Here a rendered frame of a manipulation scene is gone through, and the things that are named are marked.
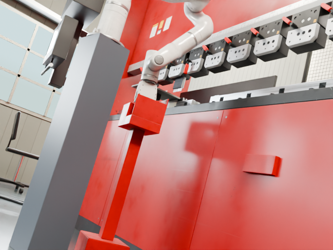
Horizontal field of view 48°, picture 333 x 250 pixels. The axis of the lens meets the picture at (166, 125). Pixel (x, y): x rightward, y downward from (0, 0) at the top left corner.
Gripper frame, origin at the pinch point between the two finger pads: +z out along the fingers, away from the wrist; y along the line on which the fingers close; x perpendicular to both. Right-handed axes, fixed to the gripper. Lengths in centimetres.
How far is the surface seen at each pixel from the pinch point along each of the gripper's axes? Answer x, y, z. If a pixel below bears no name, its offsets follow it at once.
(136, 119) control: 4.9, 4.0, 5.0
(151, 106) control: 4.9, -2.2, -3.0
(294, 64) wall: -192, -247, -149
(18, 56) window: -367, 73, -103
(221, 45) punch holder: -5, -40, -50
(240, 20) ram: 5, -43, -63
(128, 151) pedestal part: -2.2, 2.3, 19.5
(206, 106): 12.4, -27.8, -8.8
